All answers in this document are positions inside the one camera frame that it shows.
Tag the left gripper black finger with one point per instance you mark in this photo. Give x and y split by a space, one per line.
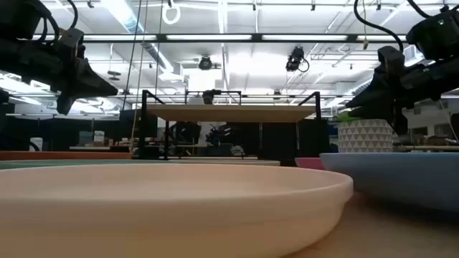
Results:
91 84
66 104

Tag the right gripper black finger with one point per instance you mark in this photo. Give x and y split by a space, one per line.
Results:
394 118
376 95

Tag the blue plate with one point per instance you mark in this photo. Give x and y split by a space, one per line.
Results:
401 179

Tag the teal plate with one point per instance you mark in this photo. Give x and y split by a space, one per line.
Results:
89 163

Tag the pink plate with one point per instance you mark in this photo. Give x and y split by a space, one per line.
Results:
309 163

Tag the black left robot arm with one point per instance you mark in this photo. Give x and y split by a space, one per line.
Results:
18 18

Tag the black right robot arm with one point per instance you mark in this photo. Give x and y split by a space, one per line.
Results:
437 36

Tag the black-framed wooden shelf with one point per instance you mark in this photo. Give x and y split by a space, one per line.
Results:
229 113

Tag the white triangle-patterned planter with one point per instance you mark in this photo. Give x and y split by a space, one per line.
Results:
365 136

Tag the green plant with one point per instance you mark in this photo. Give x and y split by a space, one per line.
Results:
345 117

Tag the background wooden table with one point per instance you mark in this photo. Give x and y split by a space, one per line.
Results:
426 147

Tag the white container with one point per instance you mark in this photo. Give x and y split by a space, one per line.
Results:
36 144

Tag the long ceiling light bar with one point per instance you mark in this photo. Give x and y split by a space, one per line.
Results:
208 37

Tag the beige plate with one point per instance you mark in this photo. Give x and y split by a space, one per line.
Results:
161 208

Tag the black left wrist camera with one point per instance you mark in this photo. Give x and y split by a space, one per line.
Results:
70 43

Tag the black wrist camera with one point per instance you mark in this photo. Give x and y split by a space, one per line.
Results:
70 43
391 59

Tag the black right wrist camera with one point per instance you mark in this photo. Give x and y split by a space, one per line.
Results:
391 59

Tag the round black hanging camera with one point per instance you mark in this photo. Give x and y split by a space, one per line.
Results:
205 63

